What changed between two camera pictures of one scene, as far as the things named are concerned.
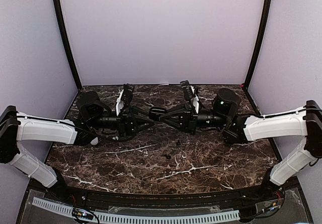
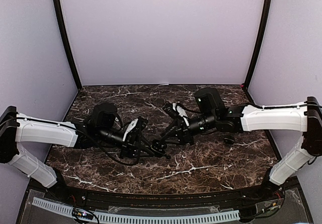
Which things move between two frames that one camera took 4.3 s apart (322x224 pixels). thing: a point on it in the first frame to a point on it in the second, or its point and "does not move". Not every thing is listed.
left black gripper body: [123, 125] to [127, 147]
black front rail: [77, 196] does not move
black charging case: [155, 113] to [157, 146]
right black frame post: [262, 35] does not move
